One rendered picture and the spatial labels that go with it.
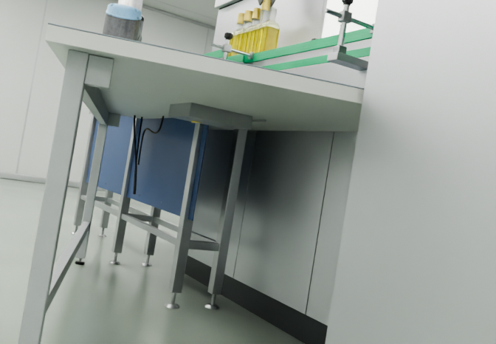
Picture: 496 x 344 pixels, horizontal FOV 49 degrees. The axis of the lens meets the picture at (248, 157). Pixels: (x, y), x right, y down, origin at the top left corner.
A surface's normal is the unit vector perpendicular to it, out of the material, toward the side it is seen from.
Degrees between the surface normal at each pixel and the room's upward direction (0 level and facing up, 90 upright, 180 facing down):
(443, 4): 90
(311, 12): 90
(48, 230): 90
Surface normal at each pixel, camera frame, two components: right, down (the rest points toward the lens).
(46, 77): 0.50, 0.05
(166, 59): 0.22, 0.00
